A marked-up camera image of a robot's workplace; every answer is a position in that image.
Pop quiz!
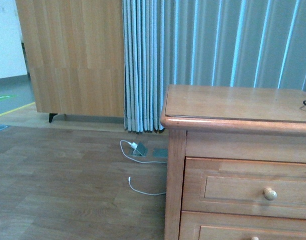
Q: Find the closed floor socket plate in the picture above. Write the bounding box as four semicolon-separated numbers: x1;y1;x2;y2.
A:
153;148;168;159

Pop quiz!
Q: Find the white plug adapter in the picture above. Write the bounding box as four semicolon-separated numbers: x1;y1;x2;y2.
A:
130;142;138;150

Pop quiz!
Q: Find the wooden drawer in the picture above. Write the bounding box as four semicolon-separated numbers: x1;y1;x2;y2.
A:
182;157;306;220
179;211;306;240

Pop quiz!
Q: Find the white charging cable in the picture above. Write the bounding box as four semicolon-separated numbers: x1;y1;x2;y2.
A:
120;139;168;196

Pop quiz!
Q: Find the grey pleated curtain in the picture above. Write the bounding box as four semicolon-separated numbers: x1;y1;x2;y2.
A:
122;0;306;133

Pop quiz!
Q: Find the open floor socket box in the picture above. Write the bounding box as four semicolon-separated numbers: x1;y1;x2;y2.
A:
129;142;148;157

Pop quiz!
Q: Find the wooden nightstand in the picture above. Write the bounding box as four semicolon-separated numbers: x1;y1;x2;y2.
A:
161;85;306;240

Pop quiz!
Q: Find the large wooden cabinet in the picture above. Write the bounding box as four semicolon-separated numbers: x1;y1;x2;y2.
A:
16;0;124;117

